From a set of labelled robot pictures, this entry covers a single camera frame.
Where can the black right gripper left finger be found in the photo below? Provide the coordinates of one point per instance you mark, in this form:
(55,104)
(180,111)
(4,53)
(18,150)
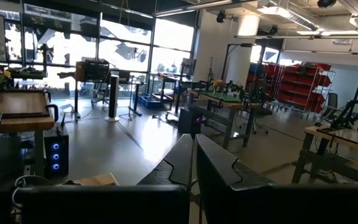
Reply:
(179,161)

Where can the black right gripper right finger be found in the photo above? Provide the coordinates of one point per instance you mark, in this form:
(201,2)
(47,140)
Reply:
(216,168)

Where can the black background robot arm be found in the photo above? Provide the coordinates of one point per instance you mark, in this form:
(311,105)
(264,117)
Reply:
(350,113)

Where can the black computer tower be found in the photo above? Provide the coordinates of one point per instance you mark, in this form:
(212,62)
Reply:
(190,121)

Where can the blue plastic crate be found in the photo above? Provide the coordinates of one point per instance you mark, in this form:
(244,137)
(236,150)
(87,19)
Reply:
(149,102)

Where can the workbench with green mat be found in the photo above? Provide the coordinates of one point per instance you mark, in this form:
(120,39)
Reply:
(225,99)

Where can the black office chair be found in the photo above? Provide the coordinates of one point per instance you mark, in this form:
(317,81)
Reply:
(263,112)

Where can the light wood board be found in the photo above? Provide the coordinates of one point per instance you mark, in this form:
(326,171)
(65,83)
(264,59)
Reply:
(98,180)

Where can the yellow flower bunch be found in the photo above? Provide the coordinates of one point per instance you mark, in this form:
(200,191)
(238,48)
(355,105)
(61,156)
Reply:
(217,84)

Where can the white tower fan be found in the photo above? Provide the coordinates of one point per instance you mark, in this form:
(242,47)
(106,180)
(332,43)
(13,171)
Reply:
(113,96)

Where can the red storage rack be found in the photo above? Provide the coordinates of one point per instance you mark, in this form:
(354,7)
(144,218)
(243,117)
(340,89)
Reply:
(300,90)
(264,79)

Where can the black equipment cart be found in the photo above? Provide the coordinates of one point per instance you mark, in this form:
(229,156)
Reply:
(95,71)

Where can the computer tower blue lights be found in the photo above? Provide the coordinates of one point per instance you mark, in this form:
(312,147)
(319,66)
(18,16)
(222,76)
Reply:
(56,149)

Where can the white round column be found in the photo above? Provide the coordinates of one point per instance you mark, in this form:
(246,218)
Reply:
(244,46)

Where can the wooden workbench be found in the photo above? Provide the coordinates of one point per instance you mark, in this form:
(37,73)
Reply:
(17,124)
(340,137)

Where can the grey office chair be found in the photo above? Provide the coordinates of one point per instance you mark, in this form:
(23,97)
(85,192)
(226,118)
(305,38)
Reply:
(331,102)

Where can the black ceiling spotlight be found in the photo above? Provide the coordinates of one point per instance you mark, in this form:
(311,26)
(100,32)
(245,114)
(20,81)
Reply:
(326,3)
(273,30)
(221,16)

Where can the overhead light bar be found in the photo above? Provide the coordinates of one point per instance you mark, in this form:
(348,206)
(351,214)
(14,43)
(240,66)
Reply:
(306,36)

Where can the black metal frame stand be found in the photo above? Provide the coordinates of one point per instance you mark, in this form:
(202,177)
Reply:
(227,56)

